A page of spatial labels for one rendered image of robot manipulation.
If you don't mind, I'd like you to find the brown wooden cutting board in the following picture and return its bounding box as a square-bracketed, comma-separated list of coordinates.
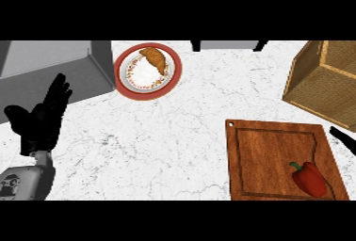
[225, 119, 351, 201]

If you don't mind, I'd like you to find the red round placemat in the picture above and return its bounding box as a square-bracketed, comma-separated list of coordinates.
[113, 42, 184, 102]

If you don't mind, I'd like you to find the golden croissant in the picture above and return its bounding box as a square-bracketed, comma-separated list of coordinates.
[138, 46, 168, 76]

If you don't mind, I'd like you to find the red bell pepper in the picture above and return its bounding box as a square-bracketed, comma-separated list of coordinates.
[289, 161, 330, 199]

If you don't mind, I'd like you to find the large grey appliance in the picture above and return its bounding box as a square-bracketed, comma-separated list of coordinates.
[0, 40, 117, 124]

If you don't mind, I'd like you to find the white plate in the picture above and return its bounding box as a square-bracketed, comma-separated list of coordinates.
[119, 47, 176, 94]

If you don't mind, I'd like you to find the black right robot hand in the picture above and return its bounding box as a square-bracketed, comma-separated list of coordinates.
[329, 125, 356, 157]

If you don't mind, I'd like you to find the wicker basket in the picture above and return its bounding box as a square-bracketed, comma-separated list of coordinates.
[281, 40, 356, 133]

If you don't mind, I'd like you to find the grey appliance with black legs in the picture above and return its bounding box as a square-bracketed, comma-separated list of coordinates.
[191, 40, 271, 53]

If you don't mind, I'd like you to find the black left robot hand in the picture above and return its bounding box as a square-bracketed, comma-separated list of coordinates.
[4, 72, 75, 157]

